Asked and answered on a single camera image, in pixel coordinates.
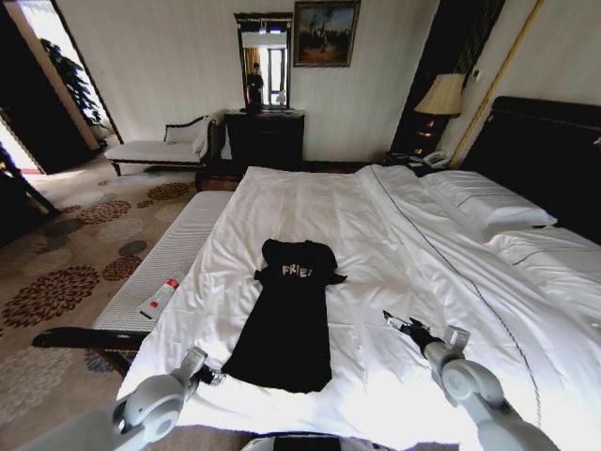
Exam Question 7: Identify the white desk telephone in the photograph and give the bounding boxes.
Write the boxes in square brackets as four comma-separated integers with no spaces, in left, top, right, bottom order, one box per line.
[422,149,455,170]

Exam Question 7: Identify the black T-shirt with pale letters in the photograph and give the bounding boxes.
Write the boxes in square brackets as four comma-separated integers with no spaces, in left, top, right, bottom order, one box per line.
[221,238,351,394]

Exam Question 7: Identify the white and red remote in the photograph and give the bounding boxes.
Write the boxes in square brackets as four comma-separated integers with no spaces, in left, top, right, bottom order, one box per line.
[137,277,182,321]

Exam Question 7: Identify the table lamp with cream shade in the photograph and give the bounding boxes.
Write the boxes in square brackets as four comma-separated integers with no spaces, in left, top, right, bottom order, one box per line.
[412,72,467,157]

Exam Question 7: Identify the white cloth on chaise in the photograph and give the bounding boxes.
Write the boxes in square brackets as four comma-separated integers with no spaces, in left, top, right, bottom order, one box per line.
[191,116,213,152]

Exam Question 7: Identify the white duvet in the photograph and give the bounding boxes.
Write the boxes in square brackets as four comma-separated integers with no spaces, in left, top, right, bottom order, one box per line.
[115,163,601,451]

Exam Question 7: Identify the dark wooden bench frame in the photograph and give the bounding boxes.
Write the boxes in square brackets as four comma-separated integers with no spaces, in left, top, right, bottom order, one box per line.
[31,325,145,378]

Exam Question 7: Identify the white chaise longue dark frame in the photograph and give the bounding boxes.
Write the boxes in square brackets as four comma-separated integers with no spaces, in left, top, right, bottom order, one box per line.
[103,115,227,179]

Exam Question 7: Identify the dark bedside table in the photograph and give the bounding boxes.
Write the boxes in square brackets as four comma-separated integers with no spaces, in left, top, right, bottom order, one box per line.
[384,149,453,179]

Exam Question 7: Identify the dark framed wall mirror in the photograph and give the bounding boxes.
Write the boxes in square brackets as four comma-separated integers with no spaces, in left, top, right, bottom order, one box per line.
[234,12,294,113]

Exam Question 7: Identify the dark wooden dresser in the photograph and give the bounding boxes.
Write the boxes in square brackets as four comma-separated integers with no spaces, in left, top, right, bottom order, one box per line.
[223,109,307,173]

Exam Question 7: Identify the white pillow with dark piping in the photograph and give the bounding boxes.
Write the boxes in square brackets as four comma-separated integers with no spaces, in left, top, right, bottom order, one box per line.
[421,169,559,243]
[485,226,601,286]

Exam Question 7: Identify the white striped bed bench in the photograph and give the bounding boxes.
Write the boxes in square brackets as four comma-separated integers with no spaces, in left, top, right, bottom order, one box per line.
[90,190,246,331]

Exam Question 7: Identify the person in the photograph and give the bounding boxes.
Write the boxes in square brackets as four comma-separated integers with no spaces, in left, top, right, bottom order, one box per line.
[247,61,265,107]

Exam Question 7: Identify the dark wooden furniture piece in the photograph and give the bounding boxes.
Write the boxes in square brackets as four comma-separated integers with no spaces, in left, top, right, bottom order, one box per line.
[0,139,63,223]

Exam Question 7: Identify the green potted plant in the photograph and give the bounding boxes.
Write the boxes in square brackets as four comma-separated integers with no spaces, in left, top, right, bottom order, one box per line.
[39,38,107,138]

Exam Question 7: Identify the dark wooden headboard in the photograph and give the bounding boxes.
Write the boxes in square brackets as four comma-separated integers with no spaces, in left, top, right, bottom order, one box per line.
[461,96,601,246]

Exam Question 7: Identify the gold framed painting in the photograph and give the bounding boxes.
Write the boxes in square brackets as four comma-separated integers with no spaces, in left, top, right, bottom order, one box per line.
[293,0,362,69]

